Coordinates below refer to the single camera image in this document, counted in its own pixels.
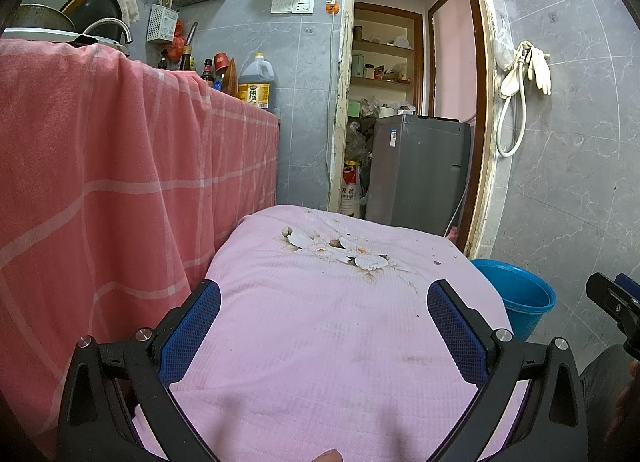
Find metal pot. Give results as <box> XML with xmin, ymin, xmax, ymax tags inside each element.
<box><xmin>5</xmin><ymin>4</ymin><xmax>76</xmax><ymax>32</ymax></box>

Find chrome faucet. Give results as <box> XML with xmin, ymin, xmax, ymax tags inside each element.
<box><xmin>82</xmin><ymin>18</ymin><xmax>133</xmax><ymax>45</ymax></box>

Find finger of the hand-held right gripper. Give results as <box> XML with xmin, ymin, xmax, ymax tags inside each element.
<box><xmin>615</xmin><ymin>273</ymin><xmax>640</xmax><ymax>299</ymax></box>
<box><xmin>586</xmin><ymin>273</ymin><xmax>640</xmax><ymax>327</ymax></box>

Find pink door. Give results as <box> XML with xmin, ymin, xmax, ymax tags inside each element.
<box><xmin>429</xmin><ymin>0</ymin><xmax>481</xmax><ymax>123</ymax></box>

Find wooden wall shelves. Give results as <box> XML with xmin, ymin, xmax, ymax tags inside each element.
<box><xmin>350</xmin><ymin>4</ymin><xmax>423</xmax><ymax>90</ymax></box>

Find white hose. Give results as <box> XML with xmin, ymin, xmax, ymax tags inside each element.
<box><xmin>496</xmin><ymin>54</ymin><xmax>528</xmax><ymax>159</ymax></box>

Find white utensil holder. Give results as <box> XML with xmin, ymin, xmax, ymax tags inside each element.
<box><xmin>146</xmin><ymin>4</ymin><xmax>180</xmax><ymax>45</ymax></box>

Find pink flower print blanket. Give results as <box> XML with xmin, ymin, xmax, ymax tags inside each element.
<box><xmin>127</xmin><ymin>205</ymin><xmax>531</xmax><ymax>462</ymax></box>

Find person's grey trouser leg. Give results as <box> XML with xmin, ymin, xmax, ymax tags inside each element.
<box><xmin>577</xmin><ymin>344</ymin><xmax>633</xmax><ymax>462</ymax></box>

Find person's right hand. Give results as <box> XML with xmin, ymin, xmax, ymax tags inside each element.
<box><xmin>616</xmin><ymin>361</ymin><xmax>640</xmax><ymax>443</ymax></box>

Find red checked towel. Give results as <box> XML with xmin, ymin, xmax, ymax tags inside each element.
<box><xmin>0</xmin><ymin>38</ymin><xmax>281</xmax><ymax>460</ymax></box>

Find red plastic bag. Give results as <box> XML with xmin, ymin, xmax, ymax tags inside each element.
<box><xmin>167</xmin><ymin>22</ymin><xmax>186</xmax><ymax>62</ymax></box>

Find white plastic bag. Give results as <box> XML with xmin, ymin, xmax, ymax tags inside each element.
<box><xmin>492</xmin><ymin>24</ymin><xmax>516</xmax><ymax>67</ymax></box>

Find white red rice bag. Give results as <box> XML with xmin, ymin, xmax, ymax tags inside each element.
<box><xmin>340</xmin><ymin>162</ymin><xmax>363</xmax><ymax>219</ymax></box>

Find white rimmed basin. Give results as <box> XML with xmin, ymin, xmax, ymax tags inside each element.
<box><xmin>0</xmin><ymin>28</ymin><xmax>128</xmax><ymax>50</ymax></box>

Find wooden door frame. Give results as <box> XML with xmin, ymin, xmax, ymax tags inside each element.
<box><xmin>327</xmin><ymin>0</ymin><xmax>501</xmax><ymax>260</ymax></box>

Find large cooking oil jug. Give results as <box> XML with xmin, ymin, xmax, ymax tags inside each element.
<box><xmin>237</xmin><ymin>54</ymin><xmax>277</xmax><ymax>111</ymax></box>

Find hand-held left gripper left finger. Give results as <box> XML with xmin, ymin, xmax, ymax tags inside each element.
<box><xmin>56</xmin><ymin>279</ymin><xmax>222</xmax><ymax>462</ymax></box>

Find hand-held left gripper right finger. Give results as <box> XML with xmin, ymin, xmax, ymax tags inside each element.
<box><xmin>426</xmin><ymin>279</ymin><xmax>588</xmax><ymax>462</ymax></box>

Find white wall switch socket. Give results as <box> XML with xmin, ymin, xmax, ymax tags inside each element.
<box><xmin>271</xmin><ymin>0</ymin><xmax>315</xmax><ymax>15</ymax></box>

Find grey washing machine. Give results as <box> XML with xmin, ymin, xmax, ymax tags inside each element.
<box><xmin>365</xmin><ymin>114</ymin><xmax>473</xmax><ymax>237</ymax></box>

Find blue plastic bucket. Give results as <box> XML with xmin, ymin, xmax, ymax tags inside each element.
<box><xmin>470</xmin><ymin>259</ymin><xmax>557</xmax><ymax>341</ymax></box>

